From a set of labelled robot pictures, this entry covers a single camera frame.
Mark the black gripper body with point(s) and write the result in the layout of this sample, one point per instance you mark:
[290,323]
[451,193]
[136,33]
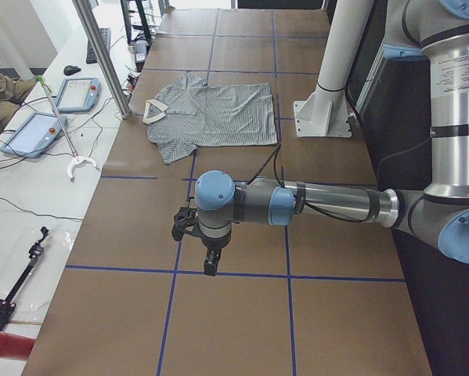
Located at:
[214,244]

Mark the aluminium frame post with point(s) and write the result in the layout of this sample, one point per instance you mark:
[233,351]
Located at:
[91,28]

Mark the near teach pendant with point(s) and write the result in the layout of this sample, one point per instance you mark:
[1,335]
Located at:
[34,136]

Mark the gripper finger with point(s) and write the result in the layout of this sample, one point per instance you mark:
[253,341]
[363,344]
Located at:
[211,263]

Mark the reacher grabber tool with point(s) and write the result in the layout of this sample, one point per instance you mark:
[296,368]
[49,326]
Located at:
[77,159]

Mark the teach pendant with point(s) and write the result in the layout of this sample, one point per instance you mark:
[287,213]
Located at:
[34,136]
[78,95]

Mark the far teach pendant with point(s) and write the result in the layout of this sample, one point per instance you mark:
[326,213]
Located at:
[78,95]

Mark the white pillar with base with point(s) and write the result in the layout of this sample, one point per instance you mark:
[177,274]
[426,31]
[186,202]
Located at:
[325,112]

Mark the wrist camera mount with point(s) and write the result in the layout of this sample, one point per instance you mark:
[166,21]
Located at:
[185,223]

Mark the olive jacket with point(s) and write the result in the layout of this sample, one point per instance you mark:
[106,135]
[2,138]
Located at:
[13,93]

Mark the black computer mouse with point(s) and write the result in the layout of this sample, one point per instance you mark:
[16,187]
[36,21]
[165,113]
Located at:
[70,70]

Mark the red cylinder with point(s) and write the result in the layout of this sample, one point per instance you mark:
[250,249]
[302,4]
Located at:
[15,347]

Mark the striped polo shirt white collar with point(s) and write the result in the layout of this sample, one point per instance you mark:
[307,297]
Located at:
[188,114]

